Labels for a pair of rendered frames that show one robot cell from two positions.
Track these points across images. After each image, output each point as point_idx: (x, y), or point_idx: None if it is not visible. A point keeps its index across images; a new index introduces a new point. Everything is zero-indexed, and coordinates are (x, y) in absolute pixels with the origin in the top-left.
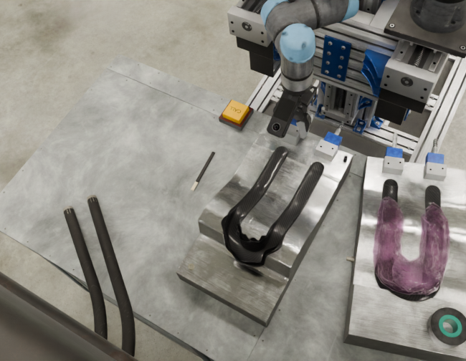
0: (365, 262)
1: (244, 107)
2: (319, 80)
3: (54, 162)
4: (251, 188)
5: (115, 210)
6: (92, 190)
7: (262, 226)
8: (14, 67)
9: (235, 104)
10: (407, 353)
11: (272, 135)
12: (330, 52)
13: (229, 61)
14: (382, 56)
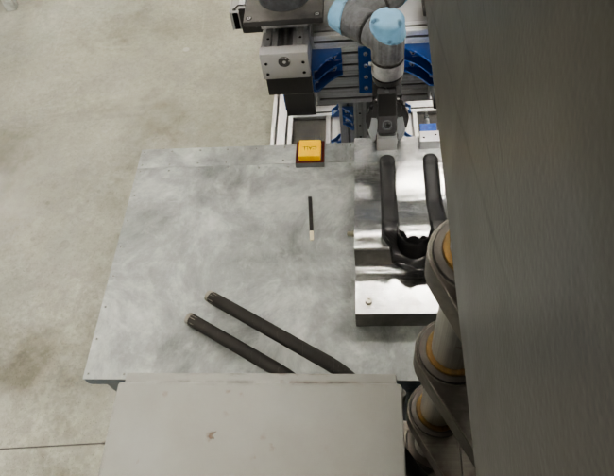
0: None
1: (316, 142)
2: (339, 116)
3: (138, 281)
4: (382, 203)
5: (242, 297)
6: (203, 289)
7: (421, 225)
8: None
9: (305, 143)
10: None
11: (367, 149)
12: (367, 64)
13: None
14: (423, 45)
